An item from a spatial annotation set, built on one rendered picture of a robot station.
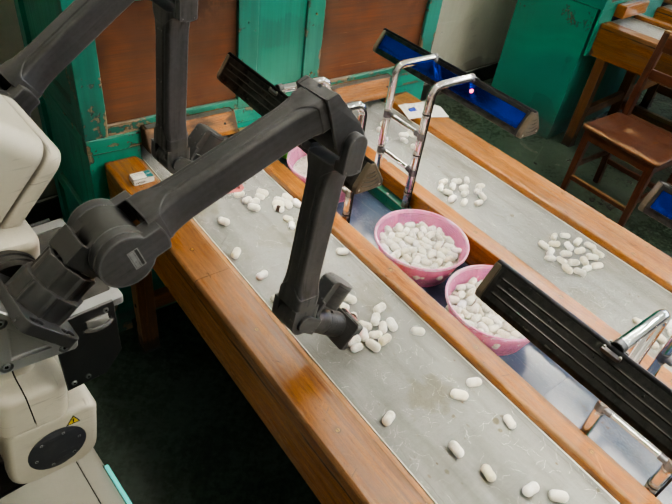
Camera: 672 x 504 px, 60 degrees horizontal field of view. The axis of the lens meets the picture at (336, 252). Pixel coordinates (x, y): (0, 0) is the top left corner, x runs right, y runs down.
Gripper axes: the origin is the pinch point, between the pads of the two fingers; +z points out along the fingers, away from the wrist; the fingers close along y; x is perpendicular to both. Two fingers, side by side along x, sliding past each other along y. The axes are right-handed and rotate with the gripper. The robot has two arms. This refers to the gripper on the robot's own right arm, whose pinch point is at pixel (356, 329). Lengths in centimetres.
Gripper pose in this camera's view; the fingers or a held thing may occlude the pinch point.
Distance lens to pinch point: 135.9
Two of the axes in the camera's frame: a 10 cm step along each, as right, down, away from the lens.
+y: -6.1, -5.6, 5.6
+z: 5.3, 2.4, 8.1
